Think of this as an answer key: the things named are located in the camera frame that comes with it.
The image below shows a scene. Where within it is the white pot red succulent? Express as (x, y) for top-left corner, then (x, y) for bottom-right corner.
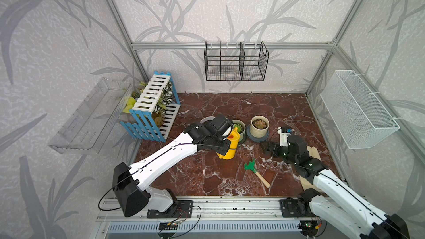
(200, 116), (215, 125)

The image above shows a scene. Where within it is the green pot green succulent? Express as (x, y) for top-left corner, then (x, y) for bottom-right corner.
(233, 119), (246, 135)

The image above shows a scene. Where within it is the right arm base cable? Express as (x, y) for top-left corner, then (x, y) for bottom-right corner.
(298, 217), (328, 239)

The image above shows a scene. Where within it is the black wire basket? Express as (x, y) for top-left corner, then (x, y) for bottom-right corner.
(204, 42), (270, 81)

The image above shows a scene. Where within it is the dark green saucer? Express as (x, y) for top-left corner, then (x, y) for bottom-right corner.
(238, 133), (246, 145)

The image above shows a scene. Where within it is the yellow watering can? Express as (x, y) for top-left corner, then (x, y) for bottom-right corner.
(218, 128), (240, 160)

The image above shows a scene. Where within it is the left arm base cable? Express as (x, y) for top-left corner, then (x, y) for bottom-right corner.
(155, 205), (202, 239)

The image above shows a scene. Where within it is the beige gardening glove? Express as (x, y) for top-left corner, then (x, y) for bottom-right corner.
(299, 145), (323, 193)

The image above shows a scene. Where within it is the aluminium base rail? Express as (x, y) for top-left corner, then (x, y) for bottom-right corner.
(96, 195), (376, 222)

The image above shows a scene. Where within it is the blue white fence planter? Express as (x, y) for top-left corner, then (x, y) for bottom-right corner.
(121, 71), (180, 142)

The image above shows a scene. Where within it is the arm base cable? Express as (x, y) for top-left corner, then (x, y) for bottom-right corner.
(155, 205), (202, 239)
(298, 217), (328, 239)

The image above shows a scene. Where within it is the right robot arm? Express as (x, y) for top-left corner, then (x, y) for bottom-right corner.
(260, 132), (410, 239)

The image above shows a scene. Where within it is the green rake wooden handle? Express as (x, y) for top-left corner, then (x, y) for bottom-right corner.
(244, 158), (271, 188)

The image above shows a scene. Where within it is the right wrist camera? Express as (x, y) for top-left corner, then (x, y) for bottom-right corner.
(277, 127), (293, 147)

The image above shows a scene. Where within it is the cream pot pink succulent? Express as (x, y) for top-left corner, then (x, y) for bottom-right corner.
(250, 116), (270, 138)

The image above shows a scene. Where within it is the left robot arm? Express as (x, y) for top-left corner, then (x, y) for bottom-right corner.
(112, 114), (233, 218)

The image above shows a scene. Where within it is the white mesh basket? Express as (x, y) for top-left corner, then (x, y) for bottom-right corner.
(321, 70), (400, 150)

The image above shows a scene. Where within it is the clear plastic shelf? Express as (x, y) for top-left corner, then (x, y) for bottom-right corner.
(48, 78), (132, 155)

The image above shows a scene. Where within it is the blue saucer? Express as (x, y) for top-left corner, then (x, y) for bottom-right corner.
(246, 126), (270, 143)

